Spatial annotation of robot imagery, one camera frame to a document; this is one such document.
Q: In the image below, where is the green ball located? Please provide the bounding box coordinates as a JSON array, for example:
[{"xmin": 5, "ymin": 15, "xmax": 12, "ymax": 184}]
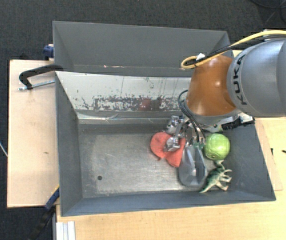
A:
[{"xmin": 203, "ymin": 132, "xmax": 231, "ymax": 161}]

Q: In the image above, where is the red cloth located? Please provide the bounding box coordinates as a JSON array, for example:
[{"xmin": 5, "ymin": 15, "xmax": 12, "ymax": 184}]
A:
[{"xmin": 149, "ymin": 131, "xmax": 187, "ymax": 169}]

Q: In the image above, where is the pale wood board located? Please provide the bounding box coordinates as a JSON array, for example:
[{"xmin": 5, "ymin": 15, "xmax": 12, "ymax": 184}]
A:
[{"xmin": 6, "ymin": 59, "xmax": 60, "ymax": 209}]

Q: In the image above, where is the grey metal bin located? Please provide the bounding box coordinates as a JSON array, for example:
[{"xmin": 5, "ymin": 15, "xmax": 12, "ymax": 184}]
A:
[{"xmin": 52, "ymin": 20, "xmax": 277, "ymax": 218}]

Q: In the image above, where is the green toy dinosaur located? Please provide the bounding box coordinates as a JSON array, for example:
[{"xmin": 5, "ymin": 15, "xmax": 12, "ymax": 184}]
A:
[{"xmin": 198, "ymin": 159, "xmax": 233, "ymax": 194}]

